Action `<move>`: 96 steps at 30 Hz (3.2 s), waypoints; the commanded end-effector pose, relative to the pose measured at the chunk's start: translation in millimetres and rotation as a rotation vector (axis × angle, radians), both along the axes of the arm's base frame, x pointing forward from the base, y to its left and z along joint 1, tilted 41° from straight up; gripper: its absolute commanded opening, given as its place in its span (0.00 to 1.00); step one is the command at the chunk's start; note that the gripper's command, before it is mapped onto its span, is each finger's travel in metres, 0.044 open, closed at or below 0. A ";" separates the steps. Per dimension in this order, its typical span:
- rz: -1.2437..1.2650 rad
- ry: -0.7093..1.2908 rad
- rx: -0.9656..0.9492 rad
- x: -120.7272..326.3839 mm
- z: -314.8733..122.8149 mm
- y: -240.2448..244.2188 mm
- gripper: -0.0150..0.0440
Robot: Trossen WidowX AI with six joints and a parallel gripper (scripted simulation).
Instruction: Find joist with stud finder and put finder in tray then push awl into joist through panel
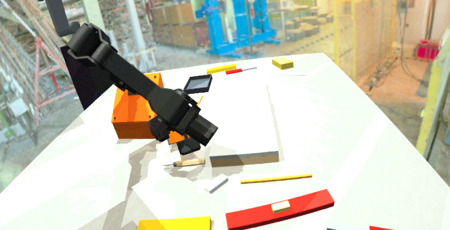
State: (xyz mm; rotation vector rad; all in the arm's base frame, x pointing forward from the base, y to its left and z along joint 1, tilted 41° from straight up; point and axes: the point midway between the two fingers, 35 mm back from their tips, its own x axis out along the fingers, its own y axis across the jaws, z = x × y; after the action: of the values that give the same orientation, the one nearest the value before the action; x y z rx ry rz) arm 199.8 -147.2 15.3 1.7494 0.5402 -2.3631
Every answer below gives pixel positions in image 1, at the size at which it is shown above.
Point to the awl with tan wooden handle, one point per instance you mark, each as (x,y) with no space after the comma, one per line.
(187,162)

